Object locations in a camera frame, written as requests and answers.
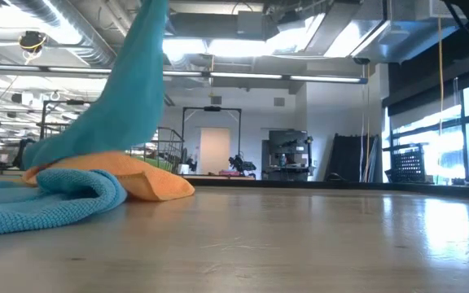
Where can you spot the orange microfiber towel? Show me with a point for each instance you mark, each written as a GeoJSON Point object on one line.
{"type": "Point", "coordinates": [153, 183]}

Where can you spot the teal microfiber towel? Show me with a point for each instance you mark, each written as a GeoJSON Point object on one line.
{"type": "Point", "coordinates": [128, 101]}

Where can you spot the small black robot arm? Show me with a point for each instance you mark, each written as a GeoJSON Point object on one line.
{"type": "Point", "coordinates": [240, 164]}

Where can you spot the light blue microfiber towel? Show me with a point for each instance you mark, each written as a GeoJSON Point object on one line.
{"type": "Point", "coordinates": [55, 211]}

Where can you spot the beige door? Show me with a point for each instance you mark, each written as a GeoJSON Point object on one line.
{"type": "Point", "coordinates": [215, 148]}

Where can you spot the black equipment rack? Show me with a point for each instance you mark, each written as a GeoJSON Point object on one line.
{"type": "Point", "coordinates": [287, 142]}

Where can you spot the long linear ceiling light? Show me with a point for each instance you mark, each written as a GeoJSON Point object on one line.
{"type": "Point", "coordinates": [242, 75]}

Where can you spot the black leaning panel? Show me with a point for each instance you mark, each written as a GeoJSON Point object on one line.
{"type": "Point", "coordinates": [348, 158]}

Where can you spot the black perforated crate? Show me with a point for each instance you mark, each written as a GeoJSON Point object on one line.
{"type": "Point", "coordinates": [407, 166]}

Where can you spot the black gantry frame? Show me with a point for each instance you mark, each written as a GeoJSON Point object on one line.
{"type": "Point", "coordinates": [212, 108]}

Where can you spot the grey wall vent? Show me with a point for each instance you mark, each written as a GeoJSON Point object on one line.
{"type": "Point", "coordinates": [279, 101]}
{"type": "Point", "coordinates": [216, 100]}

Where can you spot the rectangular metal duct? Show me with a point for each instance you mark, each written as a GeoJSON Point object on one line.
{"type": "Point", "coordinates": [381, 40]}

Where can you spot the black ceiling camera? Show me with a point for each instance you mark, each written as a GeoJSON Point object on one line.
{"type": "Point", "coordinates": [31, 40]}

